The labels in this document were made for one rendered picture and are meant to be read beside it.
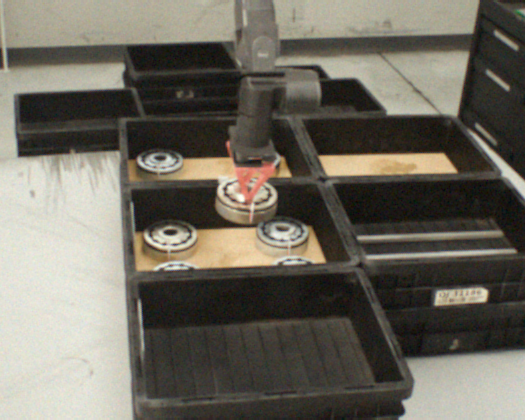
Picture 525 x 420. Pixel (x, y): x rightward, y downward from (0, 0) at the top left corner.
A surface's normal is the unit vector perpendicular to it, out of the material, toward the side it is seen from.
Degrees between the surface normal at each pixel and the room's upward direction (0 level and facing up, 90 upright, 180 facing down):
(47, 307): 0
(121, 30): 90
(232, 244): 0
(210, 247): 0
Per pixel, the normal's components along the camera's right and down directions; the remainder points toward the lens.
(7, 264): 0.07, -0.88
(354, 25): 0.26, 0.48
